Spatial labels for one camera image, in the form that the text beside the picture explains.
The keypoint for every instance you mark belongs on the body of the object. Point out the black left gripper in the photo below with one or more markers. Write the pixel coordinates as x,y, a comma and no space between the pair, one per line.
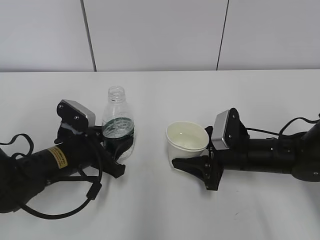
80,150

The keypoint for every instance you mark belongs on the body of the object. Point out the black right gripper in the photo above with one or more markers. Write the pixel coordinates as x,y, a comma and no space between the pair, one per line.
205,168

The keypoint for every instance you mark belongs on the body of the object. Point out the clear water bottle green label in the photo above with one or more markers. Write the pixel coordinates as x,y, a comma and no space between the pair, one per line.
117,118

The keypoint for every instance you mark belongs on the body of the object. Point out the white paper cup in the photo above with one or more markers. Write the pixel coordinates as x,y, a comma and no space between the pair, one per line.
185,140

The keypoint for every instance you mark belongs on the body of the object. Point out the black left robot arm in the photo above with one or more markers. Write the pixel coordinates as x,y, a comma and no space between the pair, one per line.
23,176

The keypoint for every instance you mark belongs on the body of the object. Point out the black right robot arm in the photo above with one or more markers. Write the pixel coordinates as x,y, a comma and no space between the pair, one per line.
297,154

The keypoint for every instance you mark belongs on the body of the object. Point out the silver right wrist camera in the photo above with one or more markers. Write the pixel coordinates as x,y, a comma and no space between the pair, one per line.
228,130

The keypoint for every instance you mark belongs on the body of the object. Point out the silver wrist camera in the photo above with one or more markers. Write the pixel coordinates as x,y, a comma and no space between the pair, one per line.
228,130
76,115

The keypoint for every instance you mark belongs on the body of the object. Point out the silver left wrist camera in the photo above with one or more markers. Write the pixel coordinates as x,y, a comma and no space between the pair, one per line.
76,115

